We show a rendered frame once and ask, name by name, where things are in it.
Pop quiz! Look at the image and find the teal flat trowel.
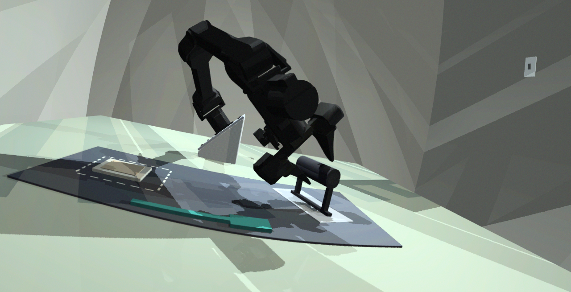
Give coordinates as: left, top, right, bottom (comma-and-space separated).
130, 198, 272, 233

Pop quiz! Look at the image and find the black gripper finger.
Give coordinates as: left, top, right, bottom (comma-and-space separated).
283, 162, 311, 185
313, 125, 336, 162

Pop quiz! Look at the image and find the white square tile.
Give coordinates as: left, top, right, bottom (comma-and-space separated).
92, 158, 152, 182

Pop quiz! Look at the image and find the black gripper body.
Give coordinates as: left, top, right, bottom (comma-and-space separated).
253, 102, 344, 185

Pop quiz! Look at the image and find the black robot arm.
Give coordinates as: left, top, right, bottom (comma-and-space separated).
178, 20, 319, 135

